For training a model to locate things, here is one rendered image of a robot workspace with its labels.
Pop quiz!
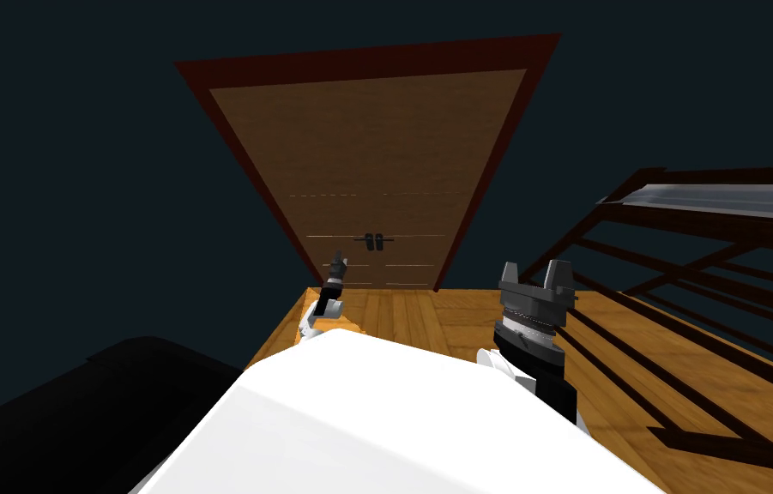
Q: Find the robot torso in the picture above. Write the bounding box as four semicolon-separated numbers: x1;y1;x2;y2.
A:
128;328;668;494

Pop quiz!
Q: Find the dark wooden glass-top table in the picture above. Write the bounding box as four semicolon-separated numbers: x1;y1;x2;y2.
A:
518;164;773;481

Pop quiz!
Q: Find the brown wooden door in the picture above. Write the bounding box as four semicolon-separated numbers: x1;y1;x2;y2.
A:
208;68;528;291

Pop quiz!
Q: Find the black door handle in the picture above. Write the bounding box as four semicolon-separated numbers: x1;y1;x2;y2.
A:
354;232;396;254

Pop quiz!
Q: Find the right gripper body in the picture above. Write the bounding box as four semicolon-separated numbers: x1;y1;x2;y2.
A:
498;280;579;329

